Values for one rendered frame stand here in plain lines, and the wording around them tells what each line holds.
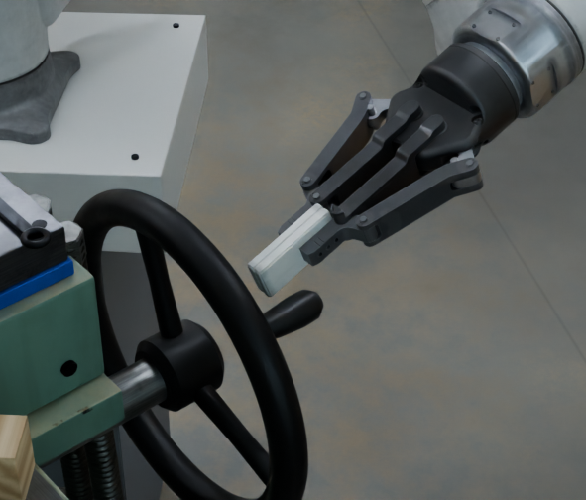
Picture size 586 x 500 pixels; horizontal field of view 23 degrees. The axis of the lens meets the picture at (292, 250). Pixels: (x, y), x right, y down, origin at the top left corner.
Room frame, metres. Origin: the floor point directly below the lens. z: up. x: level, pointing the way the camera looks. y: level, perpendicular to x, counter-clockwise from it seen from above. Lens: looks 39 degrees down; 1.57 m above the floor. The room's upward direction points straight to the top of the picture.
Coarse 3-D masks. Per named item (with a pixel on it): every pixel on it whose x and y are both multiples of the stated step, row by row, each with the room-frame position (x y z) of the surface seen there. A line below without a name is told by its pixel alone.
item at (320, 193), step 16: (400, 112) 0.90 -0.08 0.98; (416, 112) 0.90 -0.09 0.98; (384, 128) 0.89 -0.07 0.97; (400, 128) 0.89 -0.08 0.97; (368, 144) 0.88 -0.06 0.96; (384, 144) 0.88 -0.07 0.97; (352, 160) 0.87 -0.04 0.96; (368, 160) 0.87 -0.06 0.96; (384, 160) 0.88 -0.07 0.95; (336, 176) 0.86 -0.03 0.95; (352, 176) 0.86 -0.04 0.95; (368, 176) 0.87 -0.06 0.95; (320, 192) 0.85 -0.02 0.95; (336, 192) 0.85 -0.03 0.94; (352, 192) 0.86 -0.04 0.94
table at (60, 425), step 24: (96, 384) 0.73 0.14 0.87; (48, 408) 0.70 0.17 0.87; (72, 408) 0.70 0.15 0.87; (96, 408) 0.71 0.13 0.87; (120, 408) 0.72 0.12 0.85; (48, 432) 0.68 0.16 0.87; (72, 432) 0.69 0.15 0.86; (96, 432) 0.71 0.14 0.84; (48, 456) 0.68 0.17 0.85; (48, 480) 0.61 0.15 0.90
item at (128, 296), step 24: (120, 264) 1.29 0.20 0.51; (144, 264) 1.42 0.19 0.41; (120, 288) 1.28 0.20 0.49; (144, 288) 1.41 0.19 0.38; (120, 312) 1.27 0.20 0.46; (144, 312) 1.40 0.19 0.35; (120, 336) 1.26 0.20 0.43; (144, 336) 1.39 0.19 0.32; (120, 432) 1.21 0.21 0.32; (168, 432) 1.49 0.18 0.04; (120, 456) 1.21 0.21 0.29; (144, 480) 1.31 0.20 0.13
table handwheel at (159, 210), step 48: (96, 240) 0.88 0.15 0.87; (144, 240) 0.82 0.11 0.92; (192, 240) 0.78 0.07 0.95; (96, 288) 0.90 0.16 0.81; (240, 288) 0.76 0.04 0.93; (192, 336) 0.81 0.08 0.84; (240, 336) 0.73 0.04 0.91; (144, 384) 0.77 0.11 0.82; (192, 384) 0.78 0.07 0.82; (288, 384) 0.72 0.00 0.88; (144, 432) 0.84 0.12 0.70; (240, 432) 0.75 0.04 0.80; (288, 432) 0.70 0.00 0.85; (192, 480) 0.80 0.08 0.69; (288, 480) 0.70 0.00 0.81
